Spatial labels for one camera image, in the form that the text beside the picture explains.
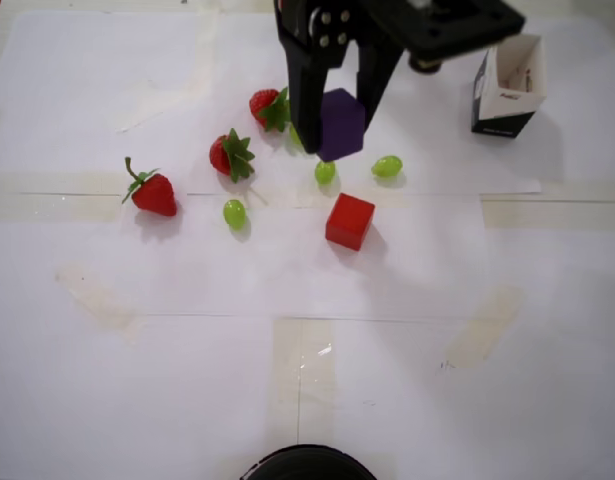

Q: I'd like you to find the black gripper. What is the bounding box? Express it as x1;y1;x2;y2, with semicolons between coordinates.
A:
274;0;406;155

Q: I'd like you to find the purple cube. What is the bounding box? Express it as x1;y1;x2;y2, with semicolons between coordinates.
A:
317;87;367;163

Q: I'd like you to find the red cube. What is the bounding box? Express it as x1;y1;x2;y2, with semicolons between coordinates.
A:
324;192;377;252

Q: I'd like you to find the strawberry with spiky leaves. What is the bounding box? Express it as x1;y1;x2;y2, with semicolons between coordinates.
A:
248;86;292;134
208;127;257;184

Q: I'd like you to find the open white and black carton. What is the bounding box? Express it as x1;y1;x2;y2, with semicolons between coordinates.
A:
470;33;548;140

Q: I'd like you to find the strawberry with long green stem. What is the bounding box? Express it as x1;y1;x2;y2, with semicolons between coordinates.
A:
120;156;179;218

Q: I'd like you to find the black round object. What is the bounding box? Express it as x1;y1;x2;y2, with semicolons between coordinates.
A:
239;443;378;480

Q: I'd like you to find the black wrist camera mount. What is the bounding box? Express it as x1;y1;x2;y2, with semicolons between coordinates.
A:
374;0;528;75

